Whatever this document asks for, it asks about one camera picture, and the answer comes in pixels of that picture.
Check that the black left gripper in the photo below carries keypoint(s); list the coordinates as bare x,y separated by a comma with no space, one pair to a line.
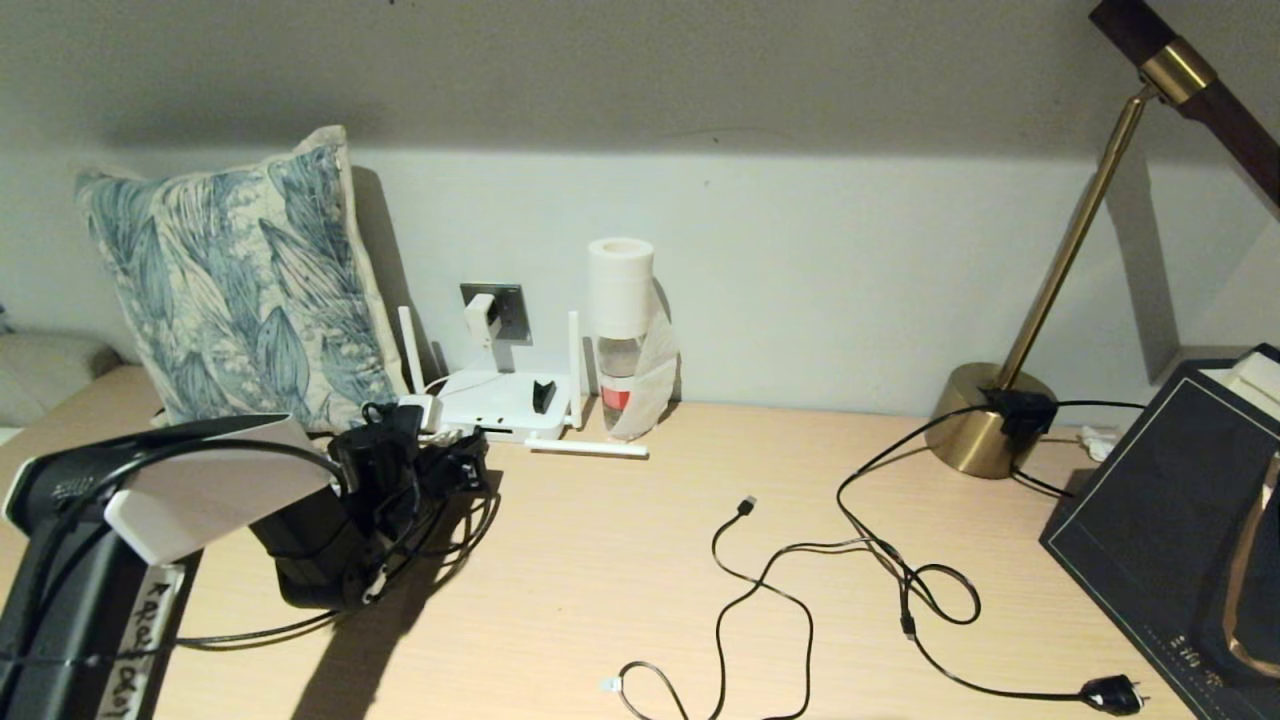
455,472

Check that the white power adapter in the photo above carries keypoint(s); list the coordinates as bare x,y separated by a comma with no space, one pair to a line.
481,318

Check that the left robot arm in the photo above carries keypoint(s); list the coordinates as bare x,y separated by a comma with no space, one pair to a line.
210,490

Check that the white router with antennas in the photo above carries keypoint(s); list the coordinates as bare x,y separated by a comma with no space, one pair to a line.
495,400

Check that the small black clip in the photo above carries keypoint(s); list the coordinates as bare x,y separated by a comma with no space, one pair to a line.
544,396

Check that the clear bottle red label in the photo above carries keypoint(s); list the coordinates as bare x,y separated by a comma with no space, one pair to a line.
620,400

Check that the white toilet paper roll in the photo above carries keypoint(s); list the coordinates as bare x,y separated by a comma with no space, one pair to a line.
622,285

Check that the blue leaf print pillow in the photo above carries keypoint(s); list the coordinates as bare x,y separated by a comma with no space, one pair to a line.
240,255

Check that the grey upholstered seat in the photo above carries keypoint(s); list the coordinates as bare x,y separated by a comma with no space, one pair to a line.
50,375

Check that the brass desk lamp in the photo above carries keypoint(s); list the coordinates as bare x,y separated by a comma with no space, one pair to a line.
965,430

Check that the black power adapter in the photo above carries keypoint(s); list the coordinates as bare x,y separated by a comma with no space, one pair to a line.
1022,412

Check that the black box gold trim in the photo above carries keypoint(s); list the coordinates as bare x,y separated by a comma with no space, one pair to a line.
1150,500

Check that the white box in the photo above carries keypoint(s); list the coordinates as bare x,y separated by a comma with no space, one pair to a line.
1250,378

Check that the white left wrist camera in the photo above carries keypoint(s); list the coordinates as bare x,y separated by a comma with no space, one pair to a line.
420,412

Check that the grey metal wall socket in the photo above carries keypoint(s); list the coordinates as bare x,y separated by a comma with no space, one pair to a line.
515,305

